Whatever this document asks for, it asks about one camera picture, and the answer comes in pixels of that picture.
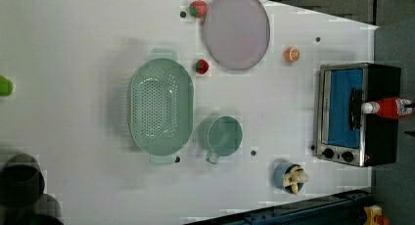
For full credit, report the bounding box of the yellow red clamp tool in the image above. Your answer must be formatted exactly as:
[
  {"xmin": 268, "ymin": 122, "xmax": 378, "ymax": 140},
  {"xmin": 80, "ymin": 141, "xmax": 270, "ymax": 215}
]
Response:
[{"xmin": 363, "ymin": 205, "xmax": 391, "ymax": 225}]

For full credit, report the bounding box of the black silver toaster oven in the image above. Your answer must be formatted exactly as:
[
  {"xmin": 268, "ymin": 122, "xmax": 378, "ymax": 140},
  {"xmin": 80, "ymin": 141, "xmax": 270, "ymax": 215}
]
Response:
[{"xmin": 314, "ymin": 63, "xmax": 401, "ymax": 167}]

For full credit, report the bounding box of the black cylinder cup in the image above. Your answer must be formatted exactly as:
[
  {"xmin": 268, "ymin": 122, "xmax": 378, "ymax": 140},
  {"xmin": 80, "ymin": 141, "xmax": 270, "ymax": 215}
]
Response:
[
  {"xmin": 0, "ymin": 154, "xmax": 45, "ymax": 208},
  {"xmin": 3, "ymin": 194, "xmax": 65, "ymax": 225}
]

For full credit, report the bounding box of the large grey round plate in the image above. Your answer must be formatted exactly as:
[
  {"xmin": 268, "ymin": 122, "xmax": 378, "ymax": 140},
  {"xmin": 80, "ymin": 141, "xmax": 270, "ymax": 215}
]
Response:
[{"xmin": 204, "ymin": 0, "xmax": 270, "ymax": 69}]

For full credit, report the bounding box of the blue metal frame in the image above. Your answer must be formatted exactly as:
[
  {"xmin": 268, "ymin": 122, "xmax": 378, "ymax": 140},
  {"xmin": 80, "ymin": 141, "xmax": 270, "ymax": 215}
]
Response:
[{"xmin": 187, "ymin": 190, "xmax": 374, "ymax": 225}]

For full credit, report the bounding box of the green cylinder at table edge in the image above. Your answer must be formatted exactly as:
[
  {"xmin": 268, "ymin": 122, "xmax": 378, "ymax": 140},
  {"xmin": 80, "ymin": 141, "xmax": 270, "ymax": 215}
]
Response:
[{"xmin": 0, "ymin": 75, "xmax": 14, "ymax": 97}]

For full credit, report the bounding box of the toy strawberry near plate top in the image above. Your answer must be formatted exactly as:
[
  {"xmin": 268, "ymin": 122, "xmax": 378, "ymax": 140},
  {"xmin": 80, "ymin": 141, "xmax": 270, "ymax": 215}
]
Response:
[{"xmin": 189, "ymin": 0, "xmax": 208, "ymax": 19}]

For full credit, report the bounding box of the green plastic colander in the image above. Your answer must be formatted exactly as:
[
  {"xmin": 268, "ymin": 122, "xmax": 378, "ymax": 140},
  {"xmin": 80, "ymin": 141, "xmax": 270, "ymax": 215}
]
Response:
[{"xmin": 128, "ymin": 48, "xmax": 194, "ymax": 165}]

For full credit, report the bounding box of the toy strawberry near colander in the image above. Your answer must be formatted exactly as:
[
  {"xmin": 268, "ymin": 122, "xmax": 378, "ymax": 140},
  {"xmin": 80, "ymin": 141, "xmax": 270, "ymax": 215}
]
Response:
[{"xmin": 195, "ymin": 60, "xmax": 209, "ymax": 74}]

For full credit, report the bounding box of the toy peeled banana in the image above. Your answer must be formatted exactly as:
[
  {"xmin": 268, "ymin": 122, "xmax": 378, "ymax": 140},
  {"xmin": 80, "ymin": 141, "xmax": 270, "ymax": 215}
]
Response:
[{"xmin": 283, "ymin": 165, "xmax": 309, "ymax": 195}]

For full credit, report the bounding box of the toy orange half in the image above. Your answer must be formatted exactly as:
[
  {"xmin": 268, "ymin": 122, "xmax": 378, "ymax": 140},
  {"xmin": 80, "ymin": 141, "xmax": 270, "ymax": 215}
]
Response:
[{"xmin": 284, "ymin": 47, "xmax": 300, "ymax": 63}]

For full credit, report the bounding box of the green metal mug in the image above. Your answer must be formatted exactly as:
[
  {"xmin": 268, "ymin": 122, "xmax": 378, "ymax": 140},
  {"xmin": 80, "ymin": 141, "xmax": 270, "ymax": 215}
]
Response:
[{"xmin": 198, "ymin": 115, "xmax": 243, "ymax": 164}]

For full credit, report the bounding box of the blue bowl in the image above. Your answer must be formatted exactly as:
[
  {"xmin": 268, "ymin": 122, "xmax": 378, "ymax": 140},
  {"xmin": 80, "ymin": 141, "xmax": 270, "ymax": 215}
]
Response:
[{"xmin": 273, "ymin": 162, "xmax": 300, "ymax": 194}]

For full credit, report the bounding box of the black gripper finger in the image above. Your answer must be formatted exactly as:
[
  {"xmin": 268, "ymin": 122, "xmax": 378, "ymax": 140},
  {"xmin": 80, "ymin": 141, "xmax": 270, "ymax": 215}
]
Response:
[
  {"xmin": 404, "ymin": 131, "xmax": 415, "ymax": 137},
  {"xmin": 405, "ymin": 103, "xmax": 415, "ymax": 108}
]

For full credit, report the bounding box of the red ketchup bottle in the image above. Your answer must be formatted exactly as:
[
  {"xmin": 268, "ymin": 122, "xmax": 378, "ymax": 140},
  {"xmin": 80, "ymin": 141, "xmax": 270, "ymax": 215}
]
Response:
[{"xmin": 361, "ymin": 98, "xmax": 414, "ymax": 119}]

